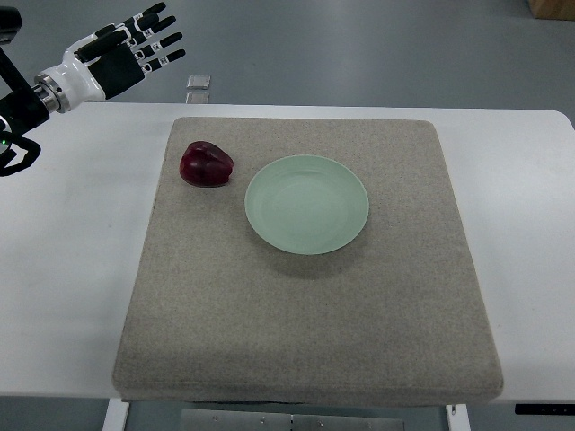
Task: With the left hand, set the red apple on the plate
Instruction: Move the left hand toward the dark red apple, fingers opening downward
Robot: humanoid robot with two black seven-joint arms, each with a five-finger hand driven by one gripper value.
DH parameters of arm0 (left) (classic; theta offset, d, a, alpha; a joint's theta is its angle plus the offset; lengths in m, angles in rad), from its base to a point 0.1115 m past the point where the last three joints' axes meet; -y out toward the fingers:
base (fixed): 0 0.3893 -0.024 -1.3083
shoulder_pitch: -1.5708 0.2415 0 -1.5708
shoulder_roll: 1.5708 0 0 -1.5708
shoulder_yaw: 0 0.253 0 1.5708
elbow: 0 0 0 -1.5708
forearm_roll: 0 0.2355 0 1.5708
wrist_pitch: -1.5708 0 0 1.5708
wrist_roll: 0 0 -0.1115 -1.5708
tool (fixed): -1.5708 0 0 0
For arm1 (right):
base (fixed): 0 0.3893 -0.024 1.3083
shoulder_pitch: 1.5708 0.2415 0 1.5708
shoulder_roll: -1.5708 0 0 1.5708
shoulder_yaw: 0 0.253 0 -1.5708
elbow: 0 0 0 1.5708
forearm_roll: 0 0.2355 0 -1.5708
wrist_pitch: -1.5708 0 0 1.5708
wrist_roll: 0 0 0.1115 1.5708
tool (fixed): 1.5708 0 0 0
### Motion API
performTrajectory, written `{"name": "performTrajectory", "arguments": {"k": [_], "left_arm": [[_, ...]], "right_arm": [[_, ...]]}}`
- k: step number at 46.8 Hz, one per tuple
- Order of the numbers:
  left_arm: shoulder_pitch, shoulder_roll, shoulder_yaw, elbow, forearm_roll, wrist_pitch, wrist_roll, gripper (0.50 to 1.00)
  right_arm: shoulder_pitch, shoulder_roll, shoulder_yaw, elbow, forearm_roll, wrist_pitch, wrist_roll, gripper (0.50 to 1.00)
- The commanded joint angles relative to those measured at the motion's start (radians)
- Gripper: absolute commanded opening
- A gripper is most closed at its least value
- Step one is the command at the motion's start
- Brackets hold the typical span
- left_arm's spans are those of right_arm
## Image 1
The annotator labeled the metal floor plate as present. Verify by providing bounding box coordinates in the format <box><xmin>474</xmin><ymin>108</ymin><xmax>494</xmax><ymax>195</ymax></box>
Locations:
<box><xmin>186</xmin><ymin>75</ymin><xmax>211</xmax><ymax>90</ymax></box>
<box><xmin>185</xmin><ymin>92</ymin><xmax>209</xmax><ymax>104</ymax></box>

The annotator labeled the pale green plate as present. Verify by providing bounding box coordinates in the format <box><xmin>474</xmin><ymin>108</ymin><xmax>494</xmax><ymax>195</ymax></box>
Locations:
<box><xmin>244</xmin><ymin>154</ymin><xmax>369</xmax><ymax>255</ymax></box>

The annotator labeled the white right table leg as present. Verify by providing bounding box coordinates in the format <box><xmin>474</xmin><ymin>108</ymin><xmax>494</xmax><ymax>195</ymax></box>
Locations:
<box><xmin>446</xmin><ymin>404</ymin><xmax>472</xmax><ymax>431</ymax></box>

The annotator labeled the lower metal floor plate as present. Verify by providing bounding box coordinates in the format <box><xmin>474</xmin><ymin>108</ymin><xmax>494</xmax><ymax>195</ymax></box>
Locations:
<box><xmin>185</xmin><ymin>92</ymin><xmax>209</xmax><ymax>104</ymax></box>

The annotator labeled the cardboard box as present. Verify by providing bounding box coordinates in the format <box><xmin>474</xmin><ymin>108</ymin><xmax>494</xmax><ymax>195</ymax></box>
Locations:
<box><xmin>528</xmin><ymin>0</ymin><xmax>575</xmax><ymax>21</ymax></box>

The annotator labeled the white table leg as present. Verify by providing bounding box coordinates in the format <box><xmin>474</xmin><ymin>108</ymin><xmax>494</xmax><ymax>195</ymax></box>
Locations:
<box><xmin>102</xmin><ymin>399</ymin><xmax>130</xmax><ymax>431</ymax></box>
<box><xmin>446</xmin><ymin>404</ymin><xmax>472</xmax><ymax>431</ymax></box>

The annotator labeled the red apple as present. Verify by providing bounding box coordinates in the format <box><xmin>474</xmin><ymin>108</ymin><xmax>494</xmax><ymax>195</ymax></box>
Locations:
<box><xmin>179</xmin><ymin>141</ymin><xmax>234</xmax><ymax>187</ymax></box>

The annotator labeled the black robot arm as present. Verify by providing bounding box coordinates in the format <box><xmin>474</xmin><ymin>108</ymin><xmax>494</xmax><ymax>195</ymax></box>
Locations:
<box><xmin>1</xmin><ymin>6</ymin><xmax>49</xmax><ymax>177</ymax></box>

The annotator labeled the upper metal floor plate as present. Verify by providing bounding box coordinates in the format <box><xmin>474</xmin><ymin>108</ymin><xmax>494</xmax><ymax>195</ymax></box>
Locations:
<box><xmin>186</xmin><ymin>75</ymin><xmax>211</xmax><ymax>90</ymax></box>

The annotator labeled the beige fabric cushion mat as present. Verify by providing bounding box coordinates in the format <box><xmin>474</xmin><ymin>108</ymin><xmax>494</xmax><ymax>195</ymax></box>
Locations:
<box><xmin>112</xmin><ymin>118</ymin><xmax>504</xmax><ymax>407</ymax></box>

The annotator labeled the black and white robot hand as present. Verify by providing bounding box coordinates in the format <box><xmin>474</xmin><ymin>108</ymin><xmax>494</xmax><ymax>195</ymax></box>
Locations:
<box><xmin>33</xmin><ymin>2</ymin><xmax>185</xmax><ymax>113</ymax></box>

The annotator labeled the black table control panel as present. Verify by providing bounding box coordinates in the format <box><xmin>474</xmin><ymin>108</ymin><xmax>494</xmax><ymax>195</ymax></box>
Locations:
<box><xmin>514</xmin><ymin>403</ymin><xmax>575</xmax><ymax>416</ymax></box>

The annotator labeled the white left table leg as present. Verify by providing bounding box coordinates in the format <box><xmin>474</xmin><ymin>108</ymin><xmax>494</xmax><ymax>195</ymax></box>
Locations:
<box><xmin>102</xmin><ymin>399</ymin><xmax>130</xmax><ymax>431</ymax></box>

